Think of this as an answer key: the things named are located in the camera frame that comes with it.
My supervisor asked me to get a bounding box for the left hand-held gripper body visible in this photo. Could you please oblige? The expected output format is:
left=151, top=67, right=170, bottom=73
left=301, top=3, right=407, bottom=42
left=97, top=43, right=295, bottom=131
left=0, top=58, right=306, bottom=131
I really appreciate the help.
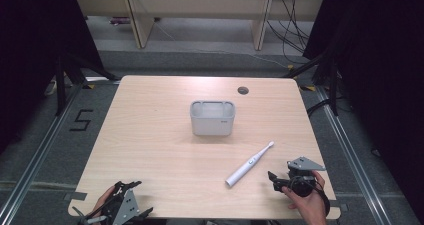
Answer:
left=72, top=181, right=141, bottom=225

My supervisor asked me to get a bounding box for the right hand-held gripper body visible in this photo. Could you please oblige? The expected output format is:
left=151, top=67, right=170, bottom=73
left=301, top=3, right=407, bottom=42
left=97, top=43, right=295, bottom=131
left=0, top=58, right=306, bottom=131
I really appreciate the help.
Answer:
left=283, top=156, right=327, bottom=198

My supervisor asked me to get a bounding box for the white electric toothbrush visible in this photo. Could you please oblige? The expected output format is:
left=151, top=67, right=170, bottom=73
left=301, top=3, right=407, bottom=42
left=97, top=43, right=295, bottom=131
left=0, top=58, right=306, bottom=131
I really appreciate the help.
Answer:
left=225, top=140, right=275, bottom=188

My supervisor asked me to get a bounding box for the grey plastic holder box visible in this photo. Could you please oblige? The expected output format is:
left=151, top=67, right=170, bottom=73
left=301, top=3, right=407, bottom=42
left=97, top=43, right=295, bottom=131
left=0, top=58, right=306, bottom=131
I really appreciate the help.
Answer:
left=189, top=100, right=236, bottom=137

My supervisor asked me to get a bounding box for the person's left hand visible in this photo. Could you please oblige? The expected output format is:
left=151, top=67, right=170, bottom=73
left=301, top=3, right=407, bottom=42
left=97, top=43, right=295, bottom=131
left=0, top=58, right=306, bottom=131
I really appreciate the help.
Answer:
left=91, top=185, right=116, bottom=225

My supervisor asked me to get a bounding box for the person's right hand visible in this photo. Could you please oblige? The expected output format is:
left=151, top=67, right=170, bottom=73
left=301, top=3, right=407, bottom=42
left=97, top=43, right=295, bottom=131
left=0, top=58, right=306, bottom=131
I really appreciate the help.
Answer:
left=281, top=170, right=328, bottom=225

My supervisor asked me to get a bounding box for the grey tape strip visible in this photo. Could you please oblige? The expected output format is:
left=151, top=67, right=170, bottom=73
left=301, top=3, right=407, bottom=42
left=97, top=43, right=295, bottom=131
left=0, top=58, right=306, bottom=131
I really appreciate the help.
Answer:
left=328, top=199, right=350, bottom=213
left=63, top=191, right=88, bottom=202

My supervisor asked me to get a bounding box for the black tape floor mark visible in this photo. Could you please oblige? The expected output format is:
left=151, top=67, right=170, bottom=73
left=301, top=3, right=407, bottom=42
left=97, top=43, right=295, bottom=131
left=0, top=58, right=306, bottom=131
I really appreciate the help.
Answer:
left=68, top=109, right=95, bottom=132

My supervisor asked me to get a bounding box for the black metal stand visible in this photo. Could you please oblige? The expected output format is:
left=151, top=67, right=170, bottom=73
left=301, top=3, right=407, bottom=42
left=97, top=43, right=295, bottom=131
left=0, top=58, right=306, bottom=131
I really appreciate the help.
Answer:
left=54, top=50, right=122, bottom=117
left=282, top=50, right=340, bottom=117

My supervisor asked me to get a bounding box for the black curtain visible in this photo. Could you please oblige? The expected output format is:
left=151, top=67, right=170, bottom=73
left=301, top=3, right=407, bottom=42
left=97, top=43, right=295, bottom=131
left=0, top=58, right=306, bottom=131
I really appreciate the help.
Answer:
left=0, top=0, right=105, bottom=154
left=302, top=0, right=424, bottom=219

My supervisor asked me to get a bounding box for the small dark purple object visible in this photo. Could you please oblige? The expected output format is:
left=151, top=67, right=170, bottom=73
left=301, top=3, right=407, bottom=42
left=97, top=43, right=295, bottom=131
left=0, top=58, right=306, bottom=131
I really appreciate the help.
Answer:
left=109, top=16, right=132, bottom=26

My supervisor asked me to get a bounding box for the light wooden shelf unit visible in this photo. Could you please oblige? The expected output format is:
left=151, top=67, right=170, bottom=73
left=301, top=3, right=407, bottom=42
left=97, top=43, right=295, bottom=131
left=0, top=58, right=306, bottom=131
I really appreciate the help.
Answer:
left=73, top=0, right=326, bottom=51

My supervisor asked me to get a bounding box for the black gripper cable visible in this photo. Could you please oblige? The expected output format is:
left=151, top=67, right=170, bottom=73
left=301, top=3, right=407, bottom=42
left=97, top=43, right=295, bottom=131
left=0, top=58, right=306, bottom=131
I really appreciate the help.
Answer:
left=312, top=176, right=332, bottom=217

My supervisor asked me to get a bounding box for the metal floor rail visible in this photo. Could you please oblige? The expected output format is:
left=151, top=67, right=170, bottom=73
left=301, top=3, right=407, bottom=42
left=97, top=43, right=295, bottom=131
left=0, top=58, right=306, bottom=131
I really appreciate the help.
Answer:
left=314, top=84, right=392, bottom=225
left=0, top=83, right=85, bottom=225

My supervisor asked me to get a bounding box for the thick black floor cable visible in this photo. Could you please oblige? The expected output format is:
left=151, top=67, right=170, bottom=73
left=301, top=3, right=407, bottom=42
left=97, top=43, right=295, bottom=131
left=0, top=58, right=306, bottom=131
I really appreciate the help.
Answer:
left=306, top=97, right=332, bottom=117

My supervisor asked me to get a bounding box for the bundle of black cables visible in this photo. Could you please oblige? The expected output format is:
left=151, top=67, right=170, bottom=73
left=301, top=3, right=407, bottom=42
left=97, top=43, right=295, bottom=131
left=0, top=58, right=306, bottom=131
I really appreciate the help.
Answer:
left=266, top=0, right=313, bottom=65

